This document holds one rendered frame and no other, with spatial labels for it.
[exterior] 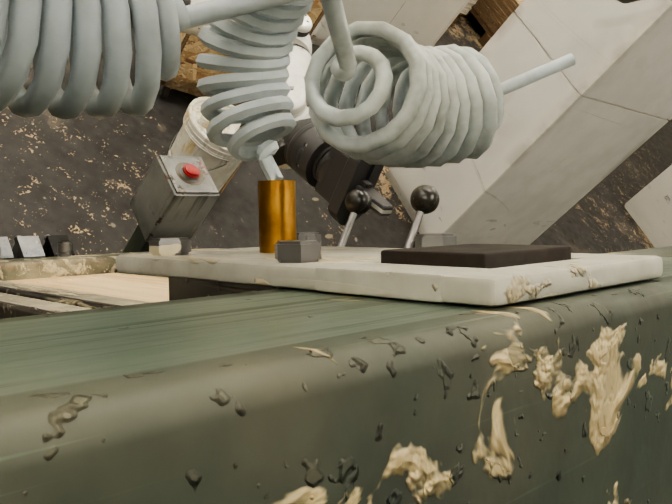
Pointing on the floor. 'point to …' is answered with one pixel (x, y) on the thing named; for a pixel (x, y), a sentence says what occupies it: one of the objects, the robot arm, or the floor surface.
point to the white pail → (189, 140)
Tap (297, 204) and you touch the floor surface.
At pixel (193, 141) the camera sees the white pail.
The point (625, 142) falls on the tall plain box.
